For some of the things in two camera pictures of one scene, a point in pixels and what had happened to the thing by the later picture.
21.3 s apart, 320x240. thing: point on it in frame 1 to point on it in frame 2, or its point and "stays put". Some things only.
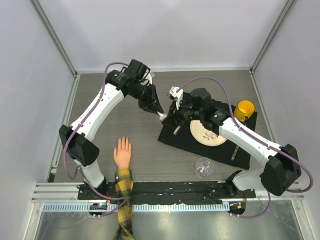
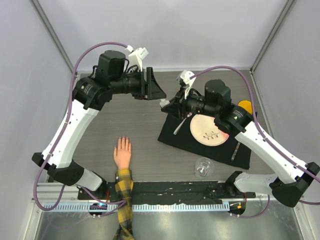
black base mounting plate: [206, 191] stays put
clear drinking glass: [204, 167] stays put
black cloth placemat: [180, 135] stays put
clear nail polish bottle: [163, 117] to [166, 102]
